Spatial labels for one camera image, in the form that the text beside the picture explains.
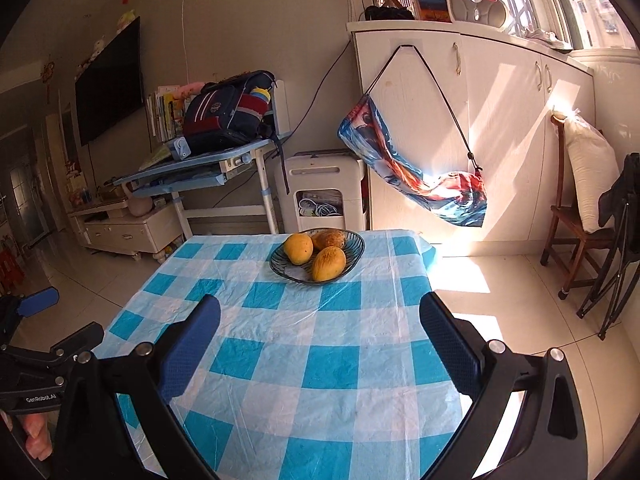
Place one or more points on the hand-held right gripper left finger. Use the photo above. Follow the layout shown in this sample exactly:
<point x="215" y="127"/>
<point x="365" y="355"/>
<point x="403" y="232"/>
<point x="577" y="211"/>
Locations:
<point x="192" y="345"/>

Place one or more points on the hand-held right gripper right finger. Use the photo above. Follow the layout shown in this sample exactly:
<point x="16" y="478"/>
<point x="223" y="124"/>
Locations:
<point x="450" y="345"/>

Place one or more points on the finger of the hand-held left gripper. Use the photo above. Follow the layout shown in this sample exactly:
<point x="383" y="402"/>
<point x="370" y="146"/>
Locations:
<point x="80" y="340"/>
<point x="40" y="302"/>

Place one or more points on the person's left hand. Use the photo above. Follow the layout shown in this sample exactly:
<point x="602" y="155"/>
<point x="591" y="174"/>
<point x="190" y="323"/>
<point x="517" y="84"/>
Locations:
<point x="39" y="435"/>

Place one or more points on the red plastic stool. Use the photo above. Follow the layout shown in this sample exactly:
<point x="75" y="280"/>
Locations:
<point x="10" y="270"/>

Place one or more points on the blue checkered tablecloth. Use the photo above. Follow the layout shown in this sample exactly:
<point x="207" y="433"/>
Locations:
<point x="300" y="340"/>

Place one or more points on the white television cabinet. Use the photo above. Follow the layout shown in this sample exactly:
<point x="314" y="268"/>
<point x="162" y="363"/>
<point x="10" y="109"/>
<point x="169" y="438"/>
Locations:
<point x="130" y="232"/>

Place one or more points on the dark fruit bowl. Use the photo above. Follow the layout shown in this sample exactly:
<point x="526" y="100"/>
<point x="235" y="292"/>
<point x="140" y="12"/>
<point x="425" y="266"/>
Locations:
<point x="357" y="245"/>

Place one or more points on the pink vase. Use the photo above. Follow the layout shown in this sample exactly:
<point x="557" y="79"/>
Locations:
<point x="140" y="205"/>

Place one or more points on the yellow mango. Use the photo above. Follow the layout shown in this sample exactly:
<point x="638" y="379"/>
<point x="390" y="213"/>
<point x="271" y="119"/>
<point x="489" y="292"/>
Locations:
<point x="298" y="249"/>

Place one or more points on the brownish mango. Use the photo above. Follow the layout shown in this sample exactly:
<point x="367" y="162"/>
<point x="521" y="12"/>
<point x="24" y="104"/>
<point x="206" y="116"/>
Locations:
<point x="328" y="264"/>
<point x="327" y="238"/>

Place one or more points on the wooden chair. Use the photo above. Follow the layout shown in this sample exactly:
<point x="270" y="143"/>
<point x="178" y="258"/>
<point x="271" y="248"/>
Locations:
<point x="565" y="230"/>

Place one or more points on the blue study desk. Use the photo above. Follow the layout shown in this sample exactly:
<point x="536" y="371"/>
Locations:
<point x="200" y="165"/>

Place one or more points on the open green booklet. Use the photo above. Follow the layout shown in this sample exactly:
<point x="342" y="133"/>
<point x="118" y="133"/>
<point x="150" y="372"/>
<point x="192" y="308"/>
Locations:
<point x="156" y="157"/>

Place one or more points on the white floor appliance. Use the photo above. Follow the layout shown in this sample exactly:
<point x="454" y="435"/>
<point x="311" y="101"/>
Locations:
<point x="325" y="170"/>

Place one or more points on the black folding chair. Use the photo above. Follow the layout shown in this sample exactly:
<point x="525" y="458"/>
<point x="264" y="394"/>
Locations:
<point x="625" y="210"/>

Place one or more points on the white pillow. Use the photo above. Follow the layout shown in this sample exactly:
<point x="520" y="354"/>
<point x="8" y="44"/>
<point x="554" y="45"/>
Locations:
<point x="592" y="175"/>

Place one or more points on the black television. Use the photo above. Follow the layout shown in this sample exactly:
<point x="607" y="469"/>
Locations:
<point x="107" y="90"/>

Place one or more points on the row of books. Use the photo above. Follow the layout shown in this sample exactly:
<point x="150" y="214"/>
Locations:
<point x="162" y="115"/>

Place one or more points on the dark blue backpack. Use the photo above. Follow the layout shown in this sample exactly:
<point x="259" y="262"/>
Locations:
<point x="220" y="115"/>

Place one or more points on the white window cabinet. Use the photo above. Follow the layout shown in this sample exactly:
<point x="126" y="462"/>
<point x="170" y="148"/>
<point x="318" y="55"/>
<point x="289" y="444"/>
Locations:
<point x="510" y="110"/>

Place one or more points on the pink plush toy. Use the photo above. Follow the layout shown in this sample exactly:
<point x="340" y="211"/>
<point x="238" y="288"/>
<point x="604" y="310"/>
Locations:
<point x="187" y="90"/>

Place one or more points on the small plush toy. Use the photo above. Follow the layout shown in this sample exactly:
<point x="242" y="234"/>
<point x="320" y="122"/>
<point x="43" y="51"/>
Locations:
<point x="99" y="44"/>

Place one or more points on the large plush toy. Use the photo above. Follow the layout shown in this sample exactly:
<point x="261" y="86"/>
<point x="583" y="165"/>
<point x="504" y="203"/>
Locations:
<point x="126" y="19"/>

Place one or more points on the white folded cloth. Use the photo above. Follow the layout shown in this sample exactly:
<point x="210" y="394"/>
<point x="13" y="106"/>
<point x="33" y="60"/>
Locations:
<point x="545" y="37"/>

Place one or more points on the black bag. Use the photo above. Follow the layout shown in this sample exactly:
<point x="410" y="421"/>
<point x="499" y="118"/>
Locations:
<point x="387" y="13"/>

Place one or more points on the white portable speaker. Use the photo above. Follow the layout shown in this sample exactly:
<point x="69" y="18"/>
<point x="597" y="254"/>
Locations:
<point x="475" y="7"/>

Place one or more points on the red knot wall ornament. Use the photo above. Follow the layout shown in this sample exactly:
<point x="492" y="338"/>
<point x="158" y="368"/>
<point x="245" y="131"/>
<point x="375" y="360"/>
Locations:
<point x="47" y="75"/>

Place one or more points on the orange picture frame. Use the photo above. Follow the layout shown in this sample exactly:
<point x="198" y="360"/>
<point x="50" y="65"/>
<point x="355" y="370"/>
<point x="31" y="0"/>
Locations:
<point x="432" y="8"/>

